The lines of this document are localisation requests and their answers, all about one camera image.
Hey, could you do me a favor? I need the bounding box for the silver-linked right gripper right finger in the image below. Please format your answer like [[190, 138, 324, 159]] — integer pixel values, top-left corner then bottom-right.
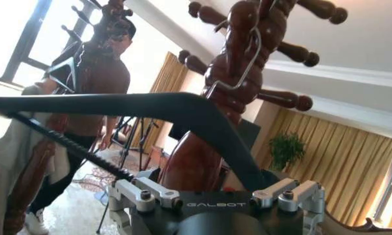
[[251, 178, 326, 216]]

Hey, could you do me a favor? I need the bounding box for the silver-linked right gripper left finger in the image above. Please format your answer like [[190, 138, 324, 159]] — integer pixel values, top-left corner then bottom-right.
[[107, 176, 181, 213]]

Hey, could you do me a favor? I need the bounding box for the black hanger with wire hook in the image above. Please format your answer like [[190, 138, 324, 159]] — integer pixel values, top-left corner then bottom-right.
[[0, 0, 269, 194]]

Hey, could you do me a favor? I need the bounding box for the beige garment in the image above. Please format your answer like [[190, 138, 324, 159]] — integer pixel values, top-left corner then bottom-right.
[[0, 84, 73, 235]]

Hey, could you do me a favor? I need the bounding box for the teal and black hanger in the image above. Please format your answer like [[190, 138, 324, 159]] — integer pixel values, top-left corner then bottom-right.
[[43, 41, 86, 95]]

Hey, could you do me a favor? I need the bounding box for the green potted plant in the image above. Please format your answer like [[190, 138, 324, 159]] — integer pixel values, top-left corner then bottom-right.
[[267, 133, 306, 172]]

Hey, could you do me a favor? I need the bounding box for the patterned rug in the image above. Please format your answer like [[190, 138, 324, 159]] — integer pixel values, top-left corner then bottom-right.
[[71, 149, 141, 188]]

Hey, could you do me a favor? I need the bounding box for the black tripod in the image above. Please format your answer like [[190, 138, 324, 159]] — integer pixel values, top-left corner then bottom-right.
[[109, 117, 161, 172]]

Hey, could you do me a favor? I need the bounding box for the yellow pleated curtain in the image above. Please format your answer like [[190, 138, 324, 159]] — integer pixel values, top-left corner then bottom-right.
[[263, 107, 392, 227], [147, 50, 190, 157]]

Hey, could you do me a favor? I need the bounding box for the carved wooden furniture edge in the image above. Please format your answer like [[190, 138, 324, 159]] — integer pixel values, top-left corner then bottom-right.
[[322, 210, 392, 235]]

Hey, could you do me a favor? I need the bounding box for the person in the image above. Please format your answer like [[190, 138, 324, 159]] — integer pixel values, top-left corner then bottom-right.
[[23, 23, 131, 235]]

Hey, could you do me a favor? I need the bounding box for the reddish wooden coat rack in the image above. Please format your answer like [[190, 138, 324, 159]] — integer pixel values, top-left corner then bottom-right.
[[159, 0, 349, 194]]

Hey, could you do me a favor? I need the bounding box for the dark wooden coat rack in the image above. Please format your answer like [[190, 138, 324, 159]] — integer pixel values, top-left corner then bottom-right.
[[59, 0, 134, 59]]

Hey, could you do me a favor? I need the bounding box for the black window frame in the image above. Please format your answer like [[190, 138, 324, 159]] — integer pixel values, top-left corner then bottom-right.
[[1, 0, 99, 84]]

